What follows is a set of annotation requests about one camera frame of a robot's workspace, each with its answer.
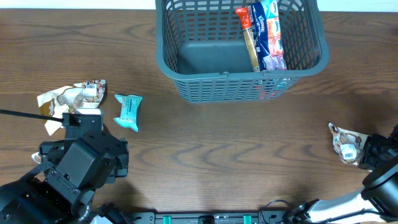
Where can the blue Kleenex tissue pack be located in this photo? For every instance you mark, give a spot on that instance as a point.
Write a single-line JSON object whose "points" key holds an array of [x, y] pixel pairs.
{"points": [[267, 36]]}

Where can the beige snack pouch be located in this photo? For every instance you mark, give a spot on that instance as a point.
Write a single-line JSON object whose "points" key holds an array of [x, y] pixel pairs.
{"points": [[348, 145], [68, 99], [36, 157]]}

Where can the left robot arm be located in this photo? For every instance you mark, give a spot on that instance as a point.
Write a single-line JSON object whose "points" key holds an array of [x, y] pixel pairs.
{"points": [[61, 188]]}

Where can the orange spaghetti pasta package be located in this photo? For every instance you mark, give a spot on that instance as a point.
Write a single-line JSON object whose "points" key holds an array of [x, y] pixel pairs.
{"points": [[246, 25]]}

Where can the teal snack wrapper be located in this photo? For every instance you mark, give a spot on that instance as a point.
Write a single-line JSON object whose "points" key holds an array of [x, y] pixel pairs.
{"points": [[129, 108]]}

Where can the grey plastic laundry basket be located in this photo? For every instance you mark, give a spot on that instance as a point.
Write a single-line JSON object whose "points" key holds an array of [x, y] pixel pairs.
{"points": [[201, 47]]}

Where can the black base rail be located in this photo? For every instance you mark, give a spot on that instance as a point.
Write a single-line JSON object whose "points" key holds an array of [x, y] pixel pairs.
{"points": [[109, 214]]}

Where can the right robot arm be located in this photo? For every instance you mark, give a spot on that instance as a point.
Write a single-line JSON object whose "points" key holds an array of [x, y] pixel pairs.
{"points": [[376, 201]]}

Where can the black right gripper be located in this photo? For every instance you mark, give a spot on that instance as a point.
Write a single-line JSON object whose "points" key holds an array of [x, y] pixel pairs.
{"points": [[376, 150]]}

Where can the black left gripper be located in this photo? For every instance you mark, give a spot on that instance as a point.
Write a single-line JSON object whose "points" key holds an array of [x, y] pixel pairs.
{"points": [[122, 168]]}

